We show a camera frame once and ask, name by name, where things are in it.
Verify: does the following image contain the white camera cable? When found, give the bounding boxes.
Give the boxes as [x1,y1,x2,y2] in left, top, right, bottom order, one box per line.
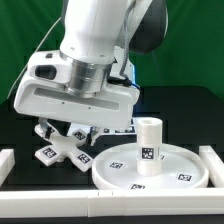
[7,16,64,100]

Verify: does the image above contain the black base cable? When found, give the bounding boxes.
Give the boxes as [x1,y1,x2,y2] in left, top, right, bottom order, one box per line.
[108,76,141,91]

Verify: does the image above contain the white front fence bar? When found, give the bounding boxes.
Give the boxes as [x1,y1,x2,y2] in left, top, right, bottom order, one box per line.
[0,188,224,218]

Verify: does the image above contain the white fence block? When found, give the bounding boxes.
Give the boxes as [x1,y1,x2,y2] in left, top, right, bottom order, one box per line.
[0,149,15,186]
[199,146,224,188]

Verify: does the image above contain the white table base foot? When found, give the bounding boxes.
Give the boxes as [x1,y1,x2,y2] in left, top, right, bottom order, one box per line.
[35,125,93,172]

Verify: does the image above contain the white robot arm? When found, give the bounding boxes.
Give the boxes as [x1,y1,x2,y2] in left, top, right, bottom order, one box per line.
[14,0,168,138]

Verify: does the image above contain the white left fence block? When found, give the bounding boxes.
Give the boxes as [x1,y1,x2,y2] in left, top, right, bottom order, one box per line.
[0,149,15,186]

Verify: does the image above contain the white fiducial marker sheet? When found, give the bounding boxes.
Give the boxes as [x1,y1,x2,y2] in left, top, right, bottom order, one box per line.
[68,118,138,137]

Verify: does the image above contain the white round table top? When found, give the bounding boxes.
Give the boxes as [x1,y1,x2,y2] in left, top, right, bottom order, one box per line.
[92,143,209,190]

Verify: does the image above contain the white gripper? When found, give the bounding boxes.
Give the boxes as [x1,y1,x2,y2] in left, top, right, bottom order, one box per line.
[14,74,139,146]

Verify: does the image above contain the white right fence block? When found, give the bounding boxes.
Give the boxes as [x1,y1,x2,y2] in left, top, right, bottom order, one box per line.
[199,146,224,188]

